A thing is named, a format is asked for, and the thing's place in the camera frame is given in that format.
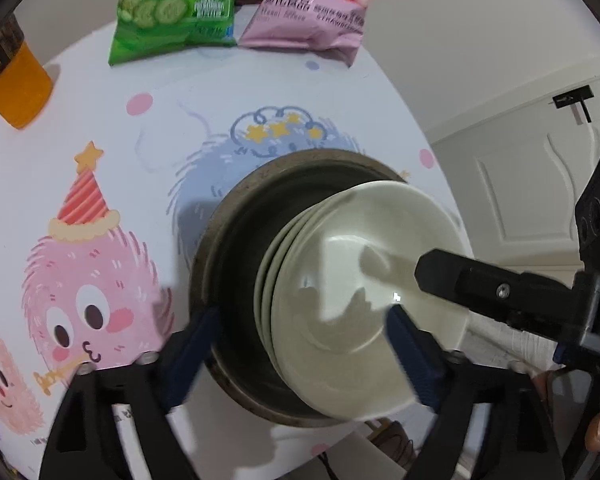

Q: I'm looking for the cream ceramic bowl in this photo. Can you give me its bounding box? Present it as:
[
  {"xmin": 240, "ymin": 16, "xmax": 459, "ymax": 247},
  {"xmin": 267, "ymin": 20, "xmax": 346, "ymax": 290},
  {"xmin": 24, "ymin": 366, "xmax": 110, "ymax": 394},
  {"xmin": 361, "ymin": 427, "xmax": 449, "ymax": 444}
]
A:
[{"xmin": 268, "ymin": 181, "xmax": 471, "ymax": 420}]

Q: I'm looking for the large steel bowl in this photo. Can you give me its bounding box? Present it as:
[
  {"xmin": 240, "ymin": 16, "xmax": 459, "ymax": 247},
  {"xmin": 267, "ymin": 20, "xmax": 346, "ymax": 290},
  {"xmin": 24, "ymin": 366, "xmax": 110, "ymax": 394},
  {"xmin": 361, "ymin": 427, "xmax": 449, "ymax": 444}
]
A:
[{"xmin": 189, "ymin": 148, "xmax": 400, "ymax": 428}]

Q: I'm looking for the green ceramic bowl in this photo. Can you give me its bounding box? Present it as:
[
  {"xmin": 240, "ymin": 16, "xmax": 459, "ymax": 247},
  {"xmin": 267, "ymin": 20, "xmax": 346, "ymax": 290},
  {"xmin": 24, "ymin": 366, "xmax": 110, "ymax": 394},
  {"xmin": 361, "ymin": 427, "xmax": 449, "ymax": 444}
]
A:
[
  {"xmin": 262, "ymin": 198, "xmax": 329, "ymax": 380},
  {"xmin": 253, "ymin": 206, "xmax": 314, "ymax": 362}
]

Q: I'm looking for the white door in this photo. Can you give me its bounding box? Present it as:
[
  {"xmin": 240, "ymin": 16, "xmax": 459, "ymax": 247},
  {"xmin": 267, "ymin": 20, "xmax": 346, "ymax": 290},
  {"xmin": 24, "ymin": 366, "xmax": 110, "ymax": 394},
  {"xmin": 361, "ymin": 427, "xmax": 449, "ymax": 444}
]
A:
[{"xmin": 432, "ymin": 75, "xmax": 600, "ymax": 269}]

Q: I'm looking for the orange drink bottle back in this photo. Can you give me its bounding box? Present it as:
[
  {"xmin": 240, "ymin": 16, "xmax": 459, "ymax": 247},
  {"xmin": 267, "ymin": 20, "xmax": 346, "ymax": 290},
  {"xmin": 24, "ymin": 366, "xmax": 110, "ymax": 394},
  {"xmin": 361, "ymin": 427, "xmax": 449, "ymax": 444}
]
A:
[{"xmin": 0, "ymin": 14, "xmax": 54, "ymax": 129}]

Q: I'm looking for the pink snack bag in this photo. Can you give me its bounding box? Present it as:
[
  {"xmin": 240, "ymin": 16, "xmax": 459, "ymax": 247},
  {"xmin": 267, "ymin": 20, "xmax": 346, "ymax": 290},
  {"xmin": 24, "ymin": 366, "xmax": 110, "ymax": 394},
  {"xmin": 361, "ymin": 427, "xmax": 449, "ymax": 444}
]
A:
[{"xmin": 238, "ymin": 0, "xmax": 370, "ymax": 65}]

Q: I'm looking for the green Lays chips bag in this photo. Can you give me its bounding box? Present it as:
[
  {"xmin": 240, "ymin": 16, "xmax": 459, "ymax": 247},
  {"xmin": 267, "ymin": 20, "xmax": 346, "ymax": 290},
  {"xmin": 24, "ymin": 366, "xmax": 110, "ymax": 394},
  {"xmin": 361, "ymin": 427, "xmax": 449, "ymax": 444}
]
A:
[{"xmin": 108, "ymin": 0, "xmax": 236, "ymax": 66}]

